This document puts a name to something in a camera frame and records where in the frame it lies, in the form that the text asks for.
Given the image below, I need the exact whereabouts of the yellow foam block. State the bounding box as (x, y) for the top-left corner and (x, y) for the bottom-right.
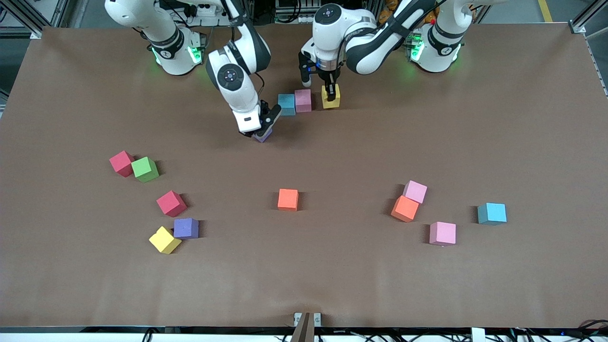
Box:
(149, 226), (182, 255)
(322, 85), (341, 109)

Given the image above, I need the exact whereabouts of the pink foam block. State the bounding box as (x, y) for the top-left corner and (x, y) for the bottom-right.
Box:
(403, 180), (428, 204)
(294, 89), (313, 114)
(429, 221), (457, 246)

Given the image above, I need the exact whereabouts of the orange foam block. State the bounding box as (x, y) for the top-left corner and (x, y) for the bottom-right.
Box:
(277, 189), (299, 211)
(390, 195), (420, 223)

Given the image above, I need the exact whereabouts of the orange packaged goods pile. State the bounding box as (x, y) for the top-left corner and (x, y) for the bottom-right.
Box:
(379, 0), (440, 24)

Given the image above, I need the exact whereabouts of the red foam block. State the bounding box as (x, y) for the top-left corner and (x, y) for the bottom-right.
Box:
(156, 190), (188, 218)
(109, 150), (135, 178)

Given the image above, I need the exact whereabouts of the green foam block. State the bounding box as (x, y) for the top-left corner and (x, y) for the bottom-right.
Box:
(131, 156), (160, 183)

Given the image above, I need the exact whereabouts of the dark slanted metal bar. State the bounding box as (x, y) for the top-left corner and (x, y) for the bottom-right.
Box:
(290, 312), (316, 342)

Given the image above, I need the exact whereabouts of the white metal bracket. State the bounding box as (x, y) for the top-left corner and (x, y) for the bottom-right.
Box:
(294, 312), (322, 327)

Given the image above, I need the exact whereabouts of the aluminium frame profile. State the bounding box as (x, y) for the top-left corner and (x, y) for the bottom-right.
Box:
(570, 0), (608, 34)
(0, 0), (72, 39)

